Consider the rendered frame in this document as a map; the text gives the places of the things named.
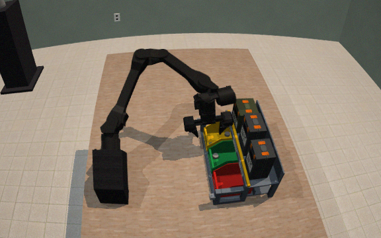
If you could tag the green open bin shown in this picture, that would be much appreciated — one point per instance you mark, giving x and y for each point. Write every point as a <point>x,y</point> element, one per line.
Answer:
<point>225,151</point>

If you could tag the olive green tool case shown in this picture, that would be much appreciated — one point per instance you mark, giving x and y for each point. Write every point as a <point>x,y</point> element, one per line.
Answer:
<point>241,107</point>

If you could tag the red open bin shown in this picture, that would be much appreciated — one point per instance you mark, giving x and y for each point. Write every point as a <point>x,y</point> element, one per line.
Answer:
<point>228,176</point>

